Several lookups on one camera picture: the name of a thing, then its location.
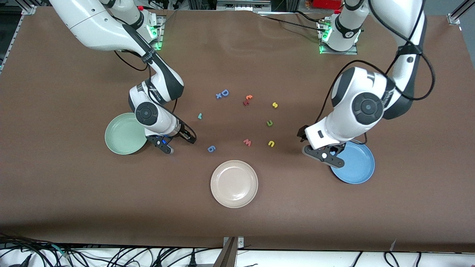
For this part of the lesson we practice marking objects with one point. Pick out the aluminium frame rail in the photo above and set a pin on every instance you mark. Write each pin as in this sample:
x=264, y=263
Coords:
x=458, y=15

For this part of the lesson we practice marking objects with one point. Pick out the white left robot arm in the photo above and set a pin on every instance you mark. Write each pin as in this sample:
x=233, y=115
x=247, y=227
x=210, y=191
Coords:
x=345, y=122

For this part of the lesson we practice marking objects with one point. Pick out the brown table mat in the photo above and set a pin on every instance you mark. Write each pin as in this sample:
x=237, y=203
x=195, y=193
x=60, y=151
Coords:
x=334, y=222

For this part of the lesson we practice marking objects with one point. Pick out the blue plate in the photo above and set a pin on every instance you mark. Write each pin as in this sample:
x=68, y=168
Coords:
x=356, y=167

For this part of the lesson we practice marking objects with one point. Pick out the pale green plate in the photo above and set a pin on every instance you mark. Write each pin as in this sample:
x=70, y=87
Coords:
x=122, y=135

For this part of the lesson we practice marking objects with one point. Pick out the metal table post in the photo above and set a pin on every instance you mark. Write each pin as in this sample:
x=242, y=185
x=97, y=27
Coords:
x=228, y=256

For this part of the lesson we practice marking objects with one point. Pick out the beige plate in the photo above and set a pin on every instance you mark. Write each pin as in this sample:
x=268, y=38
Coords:
x=234, y=184

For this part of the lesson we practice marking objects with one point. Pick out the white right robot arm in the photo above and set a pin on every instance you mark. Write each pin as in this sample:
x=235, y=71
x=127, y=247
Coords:
x=96, y=26

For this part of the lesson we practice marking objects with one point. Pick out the blue foam letter D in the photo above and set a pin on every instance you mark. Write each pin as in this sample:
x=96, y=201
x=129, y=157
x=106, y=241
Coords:
x=223, y=92

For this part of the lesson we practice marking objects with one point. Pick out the aluminium cross rail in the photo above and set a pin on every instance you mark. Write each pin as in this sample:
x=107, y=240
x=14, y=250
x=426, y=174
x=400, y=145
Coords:
x=243, y=4

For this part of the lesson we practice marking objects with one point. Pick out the red box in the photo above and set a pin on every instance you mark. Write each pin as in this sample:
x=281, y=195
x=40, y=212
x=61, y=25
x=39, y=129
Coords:
x=326, y=3

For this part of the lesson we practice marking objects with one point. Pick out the pink foam letter w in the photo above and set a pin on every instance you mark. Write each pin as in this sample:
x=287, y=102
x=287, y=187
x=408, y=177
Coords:
x=247, y=142

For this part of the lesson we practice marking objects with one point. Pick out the black power plug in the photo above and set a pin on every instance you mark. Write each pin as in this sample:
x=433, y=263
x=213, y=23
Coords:
x=192, y=261
x=26, y=261

